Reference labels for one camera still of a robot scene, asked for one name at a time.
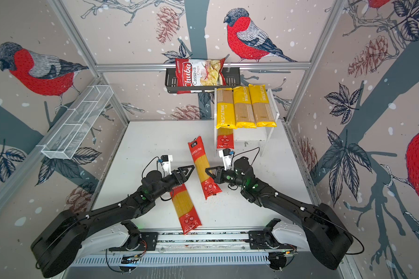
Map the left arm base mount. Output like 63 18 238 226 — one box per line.
108 220 159 252

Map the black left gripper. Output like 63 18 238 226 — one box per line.
152 164 194 201

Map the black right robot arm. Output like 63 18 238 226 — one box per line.
205 157 354 270

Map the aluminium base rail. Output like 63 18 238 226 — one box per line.
72 230 297 270

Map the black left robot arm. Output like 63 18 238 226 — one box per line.
30 165 194 279

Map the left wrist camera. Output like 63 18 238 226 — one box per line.
159 155 173 175

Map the yellow spaghetti pack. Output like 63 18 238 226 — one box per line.
249 84 277 127
216 88 237 129
233 87 257 129

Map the red cassava chips bag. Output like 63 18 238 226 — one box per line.
175 58 226 88

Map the red spaghetti pack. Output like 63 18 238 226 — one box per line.
216 128 235 149
170 184 202 235
188 136 222 199

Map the black wall basket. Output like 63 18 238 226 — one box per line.
165 68 240 94

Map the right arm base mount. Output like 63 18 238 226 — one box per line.
245 218 292 249

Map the white wire mesh basket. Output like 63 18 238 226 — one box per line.
41 85 114 159

